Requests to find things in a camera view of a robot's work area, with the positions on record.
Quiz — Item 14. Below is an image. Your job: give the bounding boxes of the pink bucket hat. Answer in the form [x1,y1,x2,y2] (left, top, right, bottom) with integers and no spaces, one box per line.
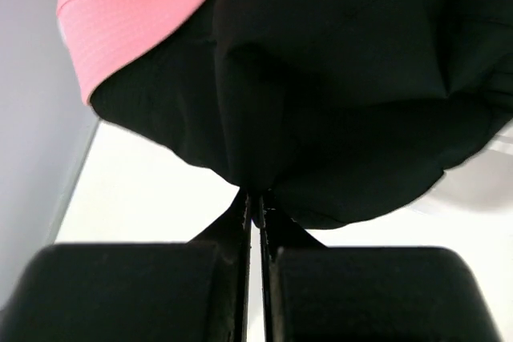
[57,0,205,103]

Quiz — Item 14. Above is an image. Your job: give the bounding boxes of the white plastic basket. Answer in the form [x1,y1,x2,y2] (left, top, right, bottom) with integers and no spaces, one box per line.
[410,123,512,219]

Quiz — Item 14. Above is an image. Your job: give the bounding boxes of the black bucket hat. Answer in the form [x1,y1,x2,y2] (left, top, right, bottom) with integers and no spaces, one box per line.
[91,0,512,229]

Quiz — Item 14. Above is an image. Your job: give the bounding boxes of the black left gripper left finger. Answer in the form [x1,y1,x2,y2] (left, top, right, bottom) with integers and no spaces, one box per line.
[1,193,251,342]

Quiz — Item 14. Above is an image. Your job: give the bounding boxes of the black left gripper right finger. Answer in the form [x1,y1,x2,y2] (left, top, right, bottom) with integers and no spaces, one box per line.
[258,194,512,341]

